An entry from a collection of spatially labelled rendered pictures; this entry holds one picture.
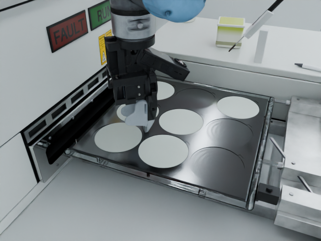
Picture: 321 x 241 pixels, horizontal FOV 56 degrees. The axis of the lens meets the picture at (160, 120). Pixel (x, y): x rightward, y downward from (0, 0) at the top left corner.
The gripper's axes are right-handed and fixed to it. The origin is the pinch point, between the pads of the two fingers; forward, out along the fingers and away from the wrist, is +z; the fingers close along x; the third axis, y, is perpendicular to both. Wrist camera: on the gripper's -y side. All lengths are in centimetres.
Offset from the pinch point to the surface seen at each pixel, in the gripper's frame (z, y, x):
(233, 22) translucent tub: -12.0, -31.6, -22.7
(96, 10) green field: -20.0, 6.0, -17.4
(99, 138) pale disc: 1.3, 10.6, -0.7
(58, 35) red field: -18.8, 14.6, -7.5
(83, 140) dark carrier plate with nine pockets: 1.2, 13.8, -1.1
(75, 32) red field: -17.8, 11.3, -11.3
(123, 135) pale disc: 1.2, 5.6, 0.0
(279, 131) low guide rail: 8.1, -33.3, 2.4
